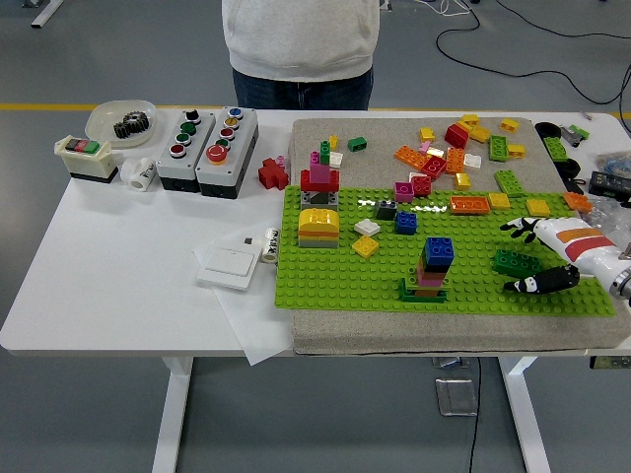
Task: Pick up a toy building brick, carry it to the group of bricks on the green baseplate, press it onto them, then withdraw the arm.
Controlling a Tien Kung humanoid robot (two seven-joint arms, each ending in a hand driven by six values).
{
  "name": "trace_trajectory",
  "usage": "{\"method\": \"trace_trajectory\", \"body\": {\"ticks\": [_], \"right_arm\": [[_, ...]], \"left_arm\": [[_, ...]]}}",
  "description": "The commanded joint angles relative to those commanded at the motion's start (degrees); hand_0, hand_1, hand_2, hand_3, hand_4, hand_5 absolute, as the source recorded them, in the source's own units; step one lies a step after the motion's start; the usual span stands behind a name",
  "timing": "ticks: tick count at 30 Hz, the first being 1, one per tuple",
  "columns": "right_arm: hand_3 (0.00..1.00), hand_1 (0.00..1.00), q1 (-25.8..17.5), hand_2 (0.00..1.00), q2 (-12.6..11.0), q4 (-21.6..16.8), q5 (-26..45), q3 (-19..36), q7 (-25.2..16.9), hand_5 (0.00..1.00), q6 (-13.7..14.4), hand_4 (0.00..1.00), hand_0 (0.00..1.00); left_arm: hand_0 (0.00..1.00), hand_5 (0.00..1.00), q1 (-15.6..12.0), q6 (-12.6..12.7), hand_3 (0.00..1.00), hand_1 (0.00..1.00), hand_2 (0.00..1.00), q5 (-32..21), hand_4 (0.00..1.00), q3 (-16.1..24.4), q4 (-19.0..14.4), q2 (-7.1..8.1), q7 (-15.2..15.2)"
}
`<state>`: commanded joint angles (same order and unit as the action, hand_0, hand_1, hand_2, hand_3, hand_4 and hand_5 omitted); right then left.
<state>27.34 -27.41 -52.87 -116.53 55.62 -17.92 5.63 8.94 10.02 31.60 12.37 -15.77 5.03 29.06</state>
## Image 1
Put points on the white paper sheet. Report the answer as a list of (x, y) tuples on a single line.
[(256, 325)]

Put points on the tall pink brick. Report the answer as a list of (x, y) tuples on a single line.
[(320, 172)]

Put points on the metal floor socket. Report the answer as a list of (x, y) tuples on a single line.
[(456, 396)]

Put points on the green flat base brick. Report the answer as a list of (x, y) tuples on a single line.
[(421, 298)]

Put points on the pink stacked brick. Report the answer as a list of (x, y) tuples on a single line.
[(433, 281)]

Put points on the white plastic bowl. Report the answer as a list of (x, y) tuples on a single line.
[(106, 118)]

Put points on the red wide brick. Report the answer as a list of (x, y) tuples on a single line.
[(315, 184)]

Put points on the yellow domed brick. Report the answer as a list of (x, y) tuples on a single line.
[(318, 219)]

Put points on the black thin brick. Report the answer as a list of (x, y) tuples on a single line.
[(438, 270)]

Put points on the table control panel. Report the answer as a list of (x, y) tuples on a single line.
[(611, 362)]

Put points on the person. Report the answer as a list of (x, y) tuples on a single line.
[(301, 39)]

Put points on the narrow green brick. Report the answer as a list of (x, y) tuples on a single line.
[(325, 150)]

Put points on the shiny yellow small brick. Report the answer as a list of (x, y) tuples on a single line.
[(436, 151)]

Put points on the black bracket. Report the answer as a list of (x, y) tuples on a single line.
[(577, 186)]

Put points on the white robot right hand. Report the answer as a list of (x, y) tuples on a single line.
[(577, 241)]

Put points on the small blue square brick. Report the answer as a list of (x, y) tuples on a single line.
[(405, 222)]

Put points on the black electronic box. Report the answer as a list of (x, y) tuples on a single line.
[(609, 184)]

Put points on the grey emergency-stop button box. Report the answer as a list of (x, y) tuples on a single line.
[(217, 177)]

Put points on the brown-orange thin brick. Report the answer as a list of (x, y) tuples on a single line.
[(426, 291)]

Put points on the large red brick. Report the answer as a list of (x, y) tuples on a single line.
[(457, 134)]

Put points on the white printed cylinder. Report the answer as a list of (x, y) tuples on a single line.
[(270, 246)]

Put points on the grey brick with dark wedge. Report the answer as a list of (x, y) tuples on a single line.
[(306, 198)]

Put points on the clear plastic bag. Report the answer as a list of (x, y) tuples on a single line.
[(613, 217)]

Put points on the white flat square brick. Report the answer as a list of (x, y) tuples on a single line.
[(367, 226)]

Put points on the orange square brick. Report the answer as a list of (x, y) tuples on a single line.
[(578, 201)]

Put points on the orange thin layer brick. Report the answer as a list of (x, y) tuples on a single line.
[(315, 232)]

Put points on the tiny yellow brick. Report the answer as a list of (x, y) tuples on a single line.
[(334, 142)]

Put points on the magenta square brick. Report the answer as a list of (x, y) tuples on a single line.
[(404, 191)]

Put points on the clear bag of blue parts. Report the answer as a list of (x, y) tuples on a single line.
[(616, 165)]

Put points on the white wall switch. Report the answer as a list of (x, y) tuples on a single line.
[(229, 263)]

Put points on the metal plate under table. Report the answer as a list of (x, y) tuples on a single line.
[(451, 361)]

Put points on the orange flat long brick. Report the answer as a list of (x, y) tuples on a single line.
[(469, 204)]

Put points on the yellow flat square brick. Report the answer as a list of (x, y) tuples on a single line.
[(366, 246), (537, 207), (499, 200)]

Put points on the white table foot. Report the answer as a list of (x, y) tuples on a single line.
[(47, 14)]

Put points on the grey four-button box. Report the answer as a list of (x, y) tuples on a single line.
[(167, 170)]

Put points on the small white brick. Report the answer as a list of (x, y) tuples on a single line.
[(336, 158)]

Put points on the pale pink small brick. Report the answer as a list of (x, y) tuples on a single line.
[(425, 147)]

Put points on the grey layer brick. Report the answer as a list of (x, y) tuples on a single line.
[(315, 243)]

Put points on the grey-brown mat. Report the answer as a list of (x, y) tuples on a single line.
[(374, 162)]

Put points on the orange rectangular brick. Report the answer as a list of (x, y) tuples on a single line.
[(454, 160)]

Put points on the grey stand base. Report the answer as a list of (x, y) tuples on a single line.
[(387, 5)]

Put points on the black steel gear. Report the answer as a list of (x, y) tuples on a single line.
[(140, 123), (123, 129)]

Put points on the small green brick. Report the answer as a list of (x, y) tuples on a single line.
[(358, 143)]

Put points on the white pipe tee fitting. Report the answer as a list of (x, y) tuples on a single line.
[(140, 172)]

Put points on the large blue square brick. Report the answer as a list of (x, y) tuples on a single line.
[(439, 251)]

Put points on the red cross-shaped brick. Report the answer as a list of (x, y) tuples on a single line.
[(271, 173)]

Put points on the red square brick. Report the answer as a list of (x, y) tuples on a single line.
[(435, 166), (421, 185)]

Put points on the dark green long brick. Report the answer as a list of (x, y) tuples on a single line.
[(515, 261)]

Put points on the cream red-green switch box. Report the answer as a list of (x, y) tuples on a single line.
[(86, 162)]

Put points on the green studded baseplate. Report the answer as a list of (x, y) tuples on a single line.
[(345, 286)]

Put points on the white table leg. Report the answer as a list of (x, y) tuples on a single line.
[(172, 419), (527, 419)]

